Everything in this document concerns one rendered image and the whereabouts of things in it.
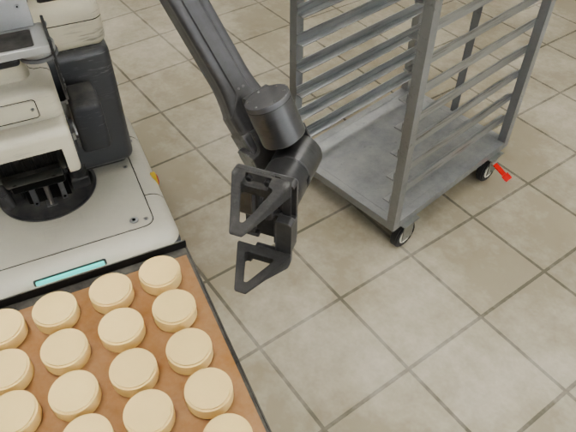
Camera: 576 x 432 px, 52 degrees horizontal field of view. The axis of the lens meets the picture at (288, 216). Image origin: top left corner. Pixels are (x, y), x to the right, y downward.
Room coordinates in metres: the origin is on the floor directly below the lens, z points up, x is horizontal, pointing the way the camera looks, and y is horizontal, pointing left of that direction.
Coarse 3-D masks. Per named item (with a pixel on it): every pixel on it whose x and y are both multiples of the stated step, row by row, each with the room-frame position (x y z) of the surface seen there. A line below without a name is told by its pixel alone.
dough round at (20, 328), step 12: (0, 312) 0.39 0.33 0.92; (12, 312) 0.39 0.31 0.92; (0, 324) 0.37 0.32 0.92; (12, 324) 0.37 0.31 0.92; (24, 324) 0.38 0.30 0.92; (0, 336) 0.36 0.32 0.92; (12, 336) 0.36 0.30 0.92; (24, 336) 0.37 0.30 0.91; (0, 348) 0.35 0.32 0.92; (12, 348) 0.35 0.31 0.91
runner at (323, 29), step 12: (372, 0) 1.81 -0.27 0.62; (384, 0) 1.85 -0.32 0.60; (396, 0) 1.87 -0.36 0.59; (348, 12) 1.74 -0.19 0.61; (360, 12) 1.78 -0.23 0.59; (372, 12) 1.78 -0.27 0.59; (324, 24) 1.67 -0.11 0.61; (336, 24) 1.70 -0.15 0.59; (348, 24) 1.70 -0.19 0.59; (300, 36) 1.60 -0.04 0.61; (312, 36) 1.63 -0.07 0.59; (324, 36) 1.63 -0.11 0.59
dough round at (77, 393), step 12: (72, 372) 0.31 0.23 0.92; (84, 372) 0.31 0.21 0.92; (60, 384) 0.30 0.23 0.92; (72, 384) 0.30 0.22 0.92; (84, 384) 0.30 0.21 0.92; (96, 384) 0.30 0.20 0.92; (48, 396) 0.29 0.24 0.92; (60, 396) 0.29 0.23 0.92; (72, 396) 0.29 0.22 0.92; (84, 396) 0.29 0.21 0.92; (96, 396) 0.29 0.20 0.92; (60, 408) 0.27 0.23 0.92; (72, 408) 0.27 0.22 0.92; (84, 408) 0.28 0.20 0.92; (96, 408) 0.28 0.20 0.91; (72, 420) 0.27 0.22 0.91
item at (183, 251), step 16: (144, 256) 0.49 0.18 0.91; (176, 256) 0.49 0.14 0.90; (96, 272) 0.46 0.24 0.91; (112, 272) 0.47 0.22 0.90; (128, 272) 0.47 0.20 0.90; (48, 288) 0.44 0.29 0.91; (64, 288) 0.44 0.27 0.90; (80, 288) 0.44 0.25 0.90; (0, 304) 0.41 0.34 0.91; (16, 304) 0.42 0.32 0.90; (32, 304) 0.42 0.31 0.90; (224, 336) 0.37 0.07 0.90; (240, 368) 0.33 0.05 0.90; (256, 400) 0.29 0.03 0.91
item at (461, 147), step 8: (496, 120) 1.66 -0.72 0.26; (488, 128) 1.62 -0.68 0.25; (472, 136) 1.60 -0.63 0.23; (480, 136) 1.60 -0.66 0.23; (464, 144) 1.53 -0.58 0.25; (448, 152) 1.52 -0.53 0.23; (456, 152) 1.51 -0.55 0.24; (440, 160) 1.45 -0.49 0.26; (448, 160) 1.48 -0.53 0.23; (424, 168) 1.44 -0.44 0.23; (432, 168) 1.42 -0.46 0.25; (416, 176) 1.40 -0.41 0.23; (424, 176) 1.39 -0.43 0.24; (408, 184) 1.34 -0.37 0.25
